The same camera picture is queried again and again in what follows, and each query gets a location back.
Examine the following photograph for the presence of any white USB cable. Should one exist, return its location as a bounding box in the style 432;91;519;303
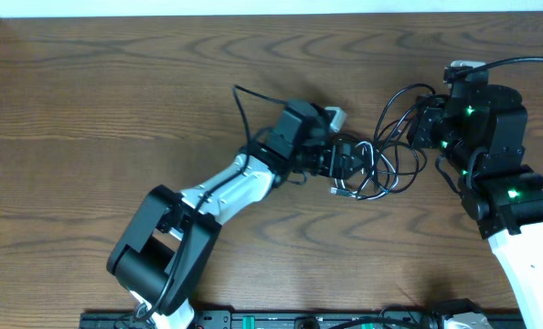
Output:
329;140;399;200

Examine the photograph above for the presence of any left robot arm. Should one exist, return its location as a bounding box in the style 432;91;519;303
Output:
106;101;362;328

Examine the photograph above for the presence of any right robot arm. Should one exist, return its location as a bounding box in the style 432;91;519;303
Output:
408;62;543;328

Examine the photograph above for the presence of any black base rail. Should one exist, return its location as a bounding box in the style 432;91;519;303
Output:
79;299;524;329

